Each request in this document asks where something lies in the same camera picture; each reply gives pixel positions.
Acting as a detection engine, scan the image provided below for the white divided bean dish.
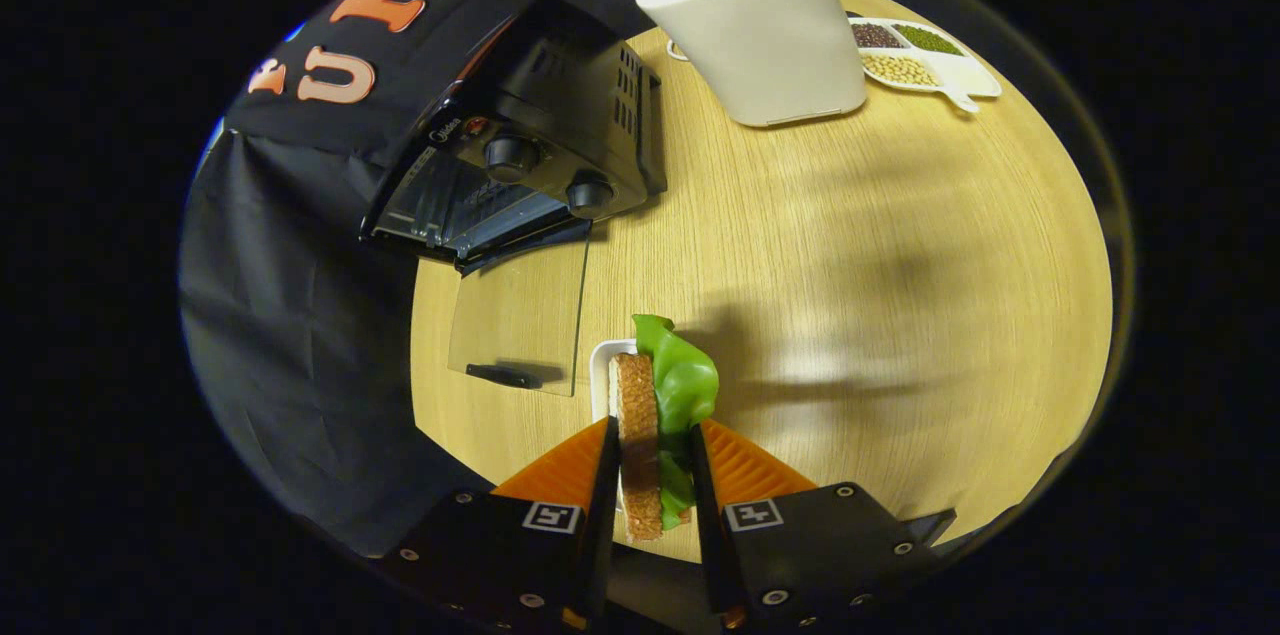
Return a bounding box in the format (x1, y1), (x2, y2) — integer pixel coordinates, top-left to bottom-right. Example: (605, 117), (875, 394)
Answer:
(848, 15), (1003, 114)

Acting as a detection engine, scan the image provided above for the black toaster oven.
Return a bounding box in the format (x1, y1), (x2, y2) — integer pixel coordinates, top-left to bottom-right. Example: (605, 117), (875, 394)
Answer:
(360, 0), (669, 399)

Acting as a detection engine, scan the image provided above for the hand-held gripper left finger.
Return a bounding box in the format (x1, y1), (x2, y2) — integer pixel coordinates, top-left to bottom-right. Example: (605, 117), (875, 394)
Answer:
(376, 417), (624, 635)

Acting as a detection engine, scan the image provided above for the toast lettuce sandwich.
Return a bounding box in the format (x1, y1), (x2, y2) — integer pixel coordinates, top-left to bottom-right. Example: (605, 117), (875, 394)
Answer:
(610, 313), (721, 544)

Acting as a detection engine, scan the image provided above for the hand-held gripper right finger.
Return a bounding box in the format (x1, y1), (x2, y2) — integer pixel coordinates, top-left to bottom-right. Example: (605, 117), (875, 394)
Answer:
(688, 418), (959, 634)

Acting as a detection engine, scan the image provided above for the white pop-up toaster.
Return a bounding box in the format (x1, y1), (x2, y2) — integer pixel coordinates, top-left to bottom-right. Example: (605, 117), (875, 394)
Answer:
(635, 0), (869, 129)

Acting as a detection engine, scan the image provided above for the small white plate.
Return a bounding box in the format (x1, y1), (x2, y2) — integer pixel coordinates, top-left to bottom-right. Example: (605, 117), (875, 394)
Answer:
(589, 339), (641, 428)

